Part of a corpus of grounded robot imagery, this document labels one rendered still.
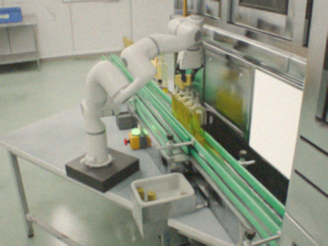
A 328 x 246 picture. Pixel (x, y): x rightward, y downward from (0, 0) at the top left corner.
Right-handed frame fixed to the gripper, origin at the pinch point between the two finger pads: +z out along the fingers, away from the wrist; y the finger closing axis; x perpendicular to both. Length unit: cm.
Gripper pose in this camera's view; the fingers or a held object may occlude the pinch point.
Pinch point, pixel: (188, 77)
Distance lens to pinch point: 163.2
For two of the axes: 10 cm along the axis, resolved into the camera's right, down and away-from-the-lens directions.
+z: -0.9, 7.9, 6.1
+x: 3.3, 6.0, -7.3
